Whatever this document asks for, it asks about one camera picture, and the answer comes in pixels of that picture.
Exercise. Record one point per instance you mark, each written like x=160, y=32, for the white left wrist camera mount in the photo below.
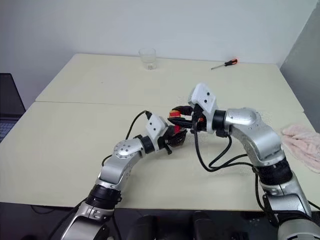
x=156, y=127

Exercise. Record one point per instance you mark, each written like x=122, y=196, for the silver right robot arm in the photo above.
x=262, y=140

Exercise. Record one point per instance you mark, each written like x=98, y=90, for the dark laptop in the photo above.
x=8, y=100

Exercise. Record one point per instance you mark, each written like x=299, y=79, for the dark drink bottle red label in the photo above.
x=177, y=128

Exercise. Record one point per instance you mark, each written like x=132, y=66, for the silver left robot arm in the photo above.
x=117, y=167

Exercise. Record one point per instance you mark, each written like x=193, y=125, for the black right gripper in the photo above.
x=196, y=127

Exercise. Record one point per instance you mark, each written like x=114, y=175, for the clear empty glass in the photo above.
x=148, y=58

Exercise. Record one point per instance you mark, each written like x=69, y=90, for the pink towel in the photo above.
x=303, y=146

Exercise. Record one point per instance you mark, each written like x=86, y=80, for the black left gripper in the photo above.
x=164, y=142

